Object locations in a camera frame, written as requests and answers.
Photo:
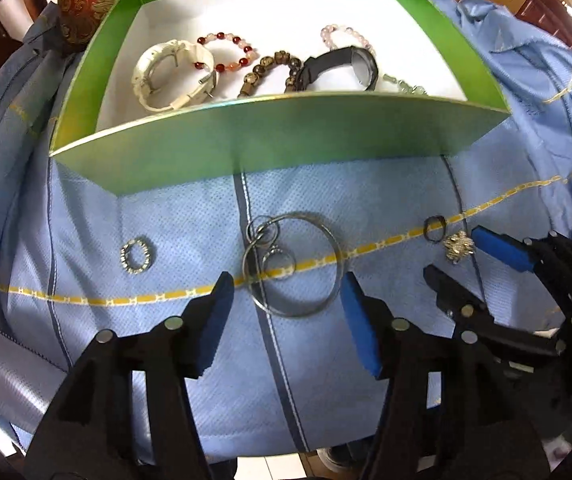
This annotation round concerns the white wristwatch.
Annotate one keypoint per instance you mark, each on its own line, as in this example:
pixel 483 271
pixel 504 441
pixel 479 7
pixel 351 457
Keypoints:
pixel 148 72

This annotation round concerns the gold flower brooch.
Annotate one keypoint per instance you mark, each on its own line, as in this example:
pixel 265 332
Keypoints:
pixel 458 247

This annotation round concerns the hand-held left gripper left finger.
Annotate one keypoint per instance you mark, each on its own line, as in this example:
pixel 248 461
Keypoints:
pixel 216 320

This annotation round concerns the light blue striped blanket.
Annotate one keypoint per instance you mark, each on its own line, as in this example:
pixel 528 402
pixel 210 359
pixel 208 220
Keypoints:
pixel 166 220

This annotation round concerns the black wristwatch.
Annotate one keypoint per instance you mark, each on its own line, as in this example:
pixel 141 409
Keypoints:
pixel 331 62

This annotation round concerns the large silver bangle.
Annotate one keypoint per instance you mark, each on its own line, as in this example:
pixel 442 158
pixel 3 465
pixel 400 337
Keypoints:
pixel 333 245

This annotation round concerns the green cardboard box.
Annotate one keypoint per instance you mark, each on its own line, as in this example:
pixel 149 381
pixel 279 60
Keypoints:
pixel 276 135

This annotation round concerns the person's shoe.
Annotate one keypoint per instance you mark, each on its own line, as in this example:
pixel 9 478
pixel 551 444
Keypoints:
pixel 338 465

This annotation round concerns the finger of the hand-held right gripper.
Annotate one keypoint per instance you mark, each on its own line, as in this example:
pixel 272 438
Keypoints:
pixel 445 287
pixel 503 250

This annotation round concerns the red gold patterned cushion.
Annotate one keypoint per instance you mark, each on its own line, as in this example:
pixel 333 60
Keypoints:
pixel 86 5

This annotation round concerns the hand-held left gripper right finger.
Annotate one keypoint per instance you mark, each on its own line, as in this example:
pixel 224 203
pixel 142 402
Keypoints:
pixel 360 332

